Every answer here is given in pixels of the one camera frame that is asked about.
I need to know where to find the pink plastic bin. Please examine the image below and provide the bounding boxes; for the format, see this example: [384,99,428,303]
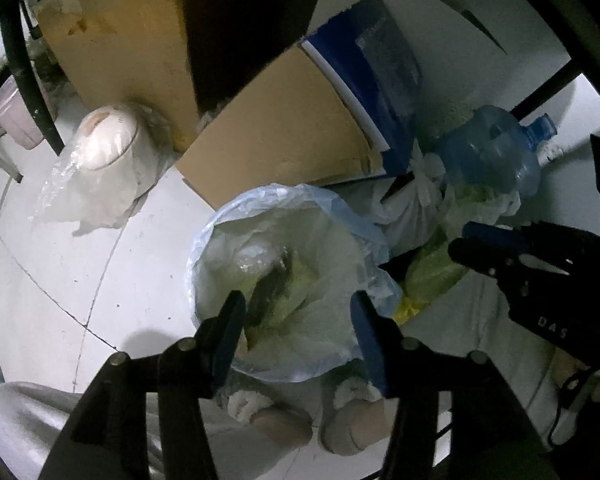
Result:
[0,77,46,151]

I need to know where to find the yellow wrapper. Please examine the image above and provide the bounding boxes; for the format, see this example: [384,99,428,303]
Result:
[392,295,426,326]

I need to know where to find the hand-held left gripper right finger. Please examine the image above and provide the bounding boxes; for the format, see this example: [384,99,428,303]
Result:
[350,290,546,480]

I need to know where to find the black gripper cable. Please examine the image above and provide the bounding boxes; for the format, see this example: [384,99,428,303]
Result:
[547,370,596,448]

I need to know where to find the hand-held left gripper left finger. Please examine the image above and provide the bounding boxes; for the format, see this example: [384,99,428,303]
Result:
[37,290,247,480]

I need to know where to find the napa cabbage in bag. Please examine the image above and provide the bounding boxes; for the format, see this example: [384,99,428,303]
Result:
[405,185,523,306]

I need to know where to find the tied white plastic bag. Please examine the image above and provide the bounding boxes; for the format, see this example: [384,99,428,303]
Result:
[375,152,461,256]

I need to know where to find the bin with blue liner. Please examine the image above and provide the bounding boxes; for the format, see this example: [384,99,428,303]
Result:
[187,183,406,383]

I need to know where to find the flat brown cardboard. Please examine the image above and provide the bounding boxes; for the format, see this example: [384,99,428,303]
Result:
[175,42,386,211]

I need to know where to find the blue plastic water jug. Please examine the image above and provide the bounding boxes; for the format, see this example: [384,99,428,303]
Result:
[430,105,558,196]

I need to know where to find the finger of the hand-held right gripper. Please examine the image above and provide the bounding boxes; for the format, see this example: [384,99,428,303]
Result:
[448,237,576,286]
[462,221,600,261]

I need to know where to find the blue printed box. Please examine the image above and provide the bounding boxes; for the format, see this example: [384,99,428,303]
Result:
[300,0,423,178]

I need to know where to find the yellow-green plastic bag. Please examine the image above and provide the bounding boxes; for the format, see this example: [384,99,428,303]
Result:
[245,260,341,346]

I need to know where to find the person's grey pants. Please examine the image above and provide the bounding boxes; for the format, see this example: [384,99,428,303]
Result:
[0,280,561,480]

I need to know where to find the metal sink stand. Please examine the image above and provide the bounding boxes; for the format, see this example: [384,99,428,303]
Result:
[0,50,25,184]

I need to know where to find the large brown cardboard box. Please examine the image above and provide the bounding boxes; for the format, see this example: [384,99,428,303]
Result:
[32,0,301,153]

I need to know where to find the person's right hand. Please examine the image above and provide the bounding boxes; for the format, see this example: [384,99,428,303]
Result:
[550,347,600,403]

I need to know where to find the white round pot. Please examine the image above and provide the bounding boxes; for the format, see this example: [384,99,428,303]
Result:
[75,104,141,171]

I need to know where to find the beige fuzzy slipper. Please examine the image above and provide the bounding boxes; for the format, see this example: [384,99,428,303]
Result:
[225,390,313,448]
[320,377,406,456]

